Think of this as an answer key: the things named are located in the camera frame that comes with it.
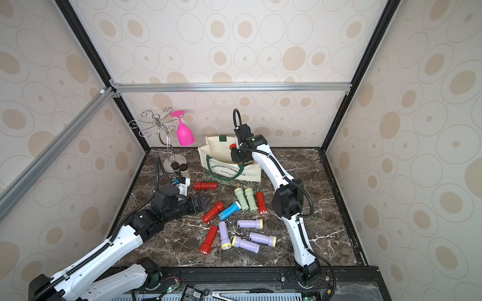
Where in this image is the red flashlight bottom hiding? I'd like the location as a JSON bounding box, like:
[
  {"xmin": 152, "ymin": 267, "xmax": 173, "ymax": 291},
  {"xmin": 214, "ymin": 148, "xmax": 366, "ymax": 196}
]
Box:
[{"xmin": 200, "ymin": 226, "xmax": 218, "ymax": 255}]

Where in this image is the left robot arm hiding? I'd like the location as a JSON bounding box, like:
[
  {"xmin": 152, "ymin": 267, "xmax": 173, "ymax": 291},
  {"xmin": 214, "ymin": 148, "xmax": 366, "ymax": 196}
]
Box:
[{"xmin": 28, "ymin": 177, "xmax": 213, "ymax": 300}]

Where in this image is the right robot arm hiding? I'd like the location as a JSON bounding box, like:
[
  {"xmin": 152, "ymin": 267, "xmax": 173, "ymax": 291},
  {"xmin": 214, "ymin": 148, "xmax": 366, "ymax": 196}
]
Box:
[{"xmin": 230, "ymin": 109, "xmax": 336, "ymax": 295}]

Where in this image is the cream canvas tote bag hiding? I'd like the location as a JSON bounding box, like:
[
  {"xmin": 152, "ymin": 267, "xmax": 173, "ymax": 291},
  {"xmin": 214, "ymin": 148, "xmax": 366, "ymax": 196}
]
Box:
[{"xmin": 198, "ymin": 135, "xmax": 262, "ymax": 183}]

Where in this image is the blue flashlight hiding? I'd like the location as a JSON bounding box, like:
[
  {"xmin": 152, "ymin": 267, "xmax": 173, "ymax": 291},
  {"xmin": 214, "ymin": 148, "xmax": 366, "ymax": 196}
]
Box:
[{"xmin": 218, "ymin": 201, "xmax": 241, "ymax": 221}]

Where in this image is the left green flashlight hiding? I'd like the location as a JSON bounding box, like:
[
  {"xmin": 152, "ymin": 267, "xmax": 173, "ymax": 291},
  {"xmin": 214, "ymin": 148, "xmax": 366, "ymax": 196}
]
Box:
[{"xmin": 234, "ymin": 188, "xmax": 249, "ymax": 211}]

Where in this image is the green flashlight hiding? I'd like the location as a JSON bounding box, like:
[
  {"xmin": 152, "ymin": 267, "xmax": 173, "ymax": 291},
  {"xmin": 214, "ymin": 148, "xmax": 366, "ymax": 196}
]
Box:
[
  {"xmin": 234, "ymin": 188, "xmax": 249, "ymax": 211},
  {"xmin": 245, "ymin": 188, "xmax": 258, "ymax": 211}
]

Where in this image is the right green flashlight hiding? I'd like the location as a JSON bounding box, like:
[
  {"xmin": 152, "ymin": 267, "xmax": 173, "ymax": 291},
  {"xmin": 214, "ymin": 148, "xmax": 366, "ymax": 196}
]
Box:
[{"xmin": 245, "ymin": 188, "xmax": 258, "ymax": 211}]

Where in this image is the purple flashlight diagonal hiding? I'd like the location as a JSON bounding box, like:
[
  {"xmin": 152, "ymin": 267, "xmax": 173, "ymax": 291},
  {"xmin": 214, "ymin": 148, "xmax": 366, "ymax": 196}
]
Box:
[{"xmin": 218, "ymin": 221, "xmax": 232, "ymax": 250}]

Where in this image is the pink plastic wine glass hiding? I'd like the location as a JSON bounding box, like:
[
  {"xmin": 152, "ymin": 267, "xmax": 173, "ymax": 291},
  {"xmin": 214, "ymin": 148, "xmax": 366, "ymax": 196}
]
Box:
[{"xmin": 170, "ymin": 110, "xmax": 195, "ymax": 146}]

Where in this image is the purple flashlight upper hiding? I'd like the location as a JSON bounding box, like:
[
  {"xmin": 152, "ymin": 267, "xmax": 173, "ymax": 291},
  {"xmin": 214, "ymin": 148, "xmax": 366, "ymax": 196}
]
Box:
[{"xmin": 237, "ymin": 219, "xmax": 264, "ymax": 230}]

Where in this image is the purple flashlight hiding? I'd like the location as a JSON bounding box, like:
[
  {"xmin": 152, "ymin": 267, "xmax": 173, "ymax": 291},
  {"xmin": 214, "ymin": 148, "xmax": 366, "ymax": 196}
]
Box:
[
  {"xmin": 237, "ymin": 219, "xmax": 264, "ymax": 230},
  {"xmin": 232, "ymin": 236, "xmax": 261, "ymax": 253},
  {"xmin": 249, "ymin": 232, "xmax": 277, "ymax": 247}
]

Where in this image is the small red flashlight right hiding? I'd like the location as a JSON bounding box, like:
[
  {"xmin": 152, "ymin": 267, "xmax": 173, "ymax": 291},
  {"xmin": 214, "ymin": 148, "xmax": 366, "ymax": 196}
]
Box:
[{"xmin": 256, "ymin": 192, "xmax": 269, "ymax": 216}]

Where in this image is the purple flashlight bottom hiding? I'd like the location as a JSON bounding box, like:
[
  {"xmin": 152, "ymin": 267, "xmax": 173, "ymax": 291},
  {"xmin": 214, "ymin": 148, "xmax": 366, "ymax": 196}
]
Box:
[{"xmin": 232, "ymin": 236, "xmax": 261, "ymax": 253}]

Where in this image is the purple flashlight right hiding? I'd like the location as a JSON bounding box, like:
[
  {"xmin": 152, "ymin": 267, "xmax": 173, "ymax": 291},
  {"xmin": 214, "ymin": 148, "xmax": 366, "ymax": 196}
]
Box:
[{"xmin": 249, "ymin": 232, "xmax": 277, "ymax": 247}]

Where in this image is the chrome wine glass rack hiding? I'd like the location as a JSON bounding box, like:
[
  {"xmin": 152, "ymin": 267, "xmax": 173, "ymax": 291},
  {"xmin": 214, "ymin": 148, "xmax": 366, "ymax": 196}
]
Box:
[{"xmin": 128, "ymin": 107, "xmax": 187, "ymax": 173}]

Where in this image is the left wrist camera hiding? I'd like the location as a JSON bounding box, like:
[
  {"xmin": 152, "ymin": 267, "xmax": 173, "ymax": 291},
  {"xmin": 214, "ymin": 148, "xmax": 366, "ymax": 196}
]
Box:
[{"xmin": 173, "ymin": 176, "xmax": 191, "ymax": 196}]

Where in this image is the horizontal aluminium rail back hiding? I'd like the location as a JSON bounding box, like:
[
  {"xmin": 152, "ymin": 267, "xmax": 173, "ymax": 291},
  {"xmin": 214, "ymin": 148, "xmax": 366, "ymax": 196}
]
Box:
[{"xmin": 114, "ymin": 82, "xmax": 352, "ymax": 93}]

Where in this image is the aluminium rail left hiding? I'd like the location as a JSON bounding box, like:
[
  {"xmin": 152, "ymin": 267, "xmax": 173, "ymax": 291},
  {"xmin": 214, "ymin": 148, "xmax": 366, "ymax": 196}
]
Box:
[{"xmin": 1, "ymin": 87, "xmax": 114, "ymax": 219}]

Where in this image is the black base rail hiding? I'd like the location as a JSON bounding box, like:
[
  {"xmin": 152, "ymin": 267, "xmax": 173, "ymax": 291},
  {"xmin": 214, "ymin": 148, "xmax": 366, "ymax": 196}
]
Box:
[{"xmin": 67, "ymin": 266, "xmax": 392, "ymax": 301}]

